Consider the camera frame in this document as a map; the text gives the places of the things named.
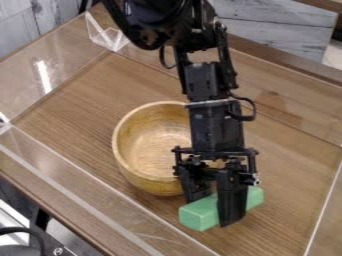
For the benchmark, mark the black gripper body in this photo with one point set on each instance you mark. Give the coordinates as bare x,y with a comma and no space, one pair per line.
217,134

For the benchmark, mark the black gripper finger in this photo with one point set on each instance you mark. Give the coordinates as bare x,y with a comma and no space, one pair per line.
239,193
196,180

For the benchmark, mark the green rectangular block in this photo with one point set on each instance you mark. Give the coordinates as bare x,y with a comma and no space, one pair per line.
200,215

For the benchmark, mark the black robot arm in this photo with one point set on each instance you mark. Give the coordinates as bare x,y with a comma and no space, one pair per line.
217,165

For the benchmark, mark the brown wooden bowl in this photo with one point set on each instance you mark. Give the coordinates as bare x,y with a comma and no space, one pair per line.
146,134

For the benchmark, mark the black table leg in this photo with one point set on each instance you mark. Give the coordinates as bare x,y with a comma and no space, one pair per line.
42,219

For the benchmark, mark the black metal base bracket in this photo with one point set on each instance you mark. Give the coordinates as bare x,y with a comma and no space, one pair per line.
54,247

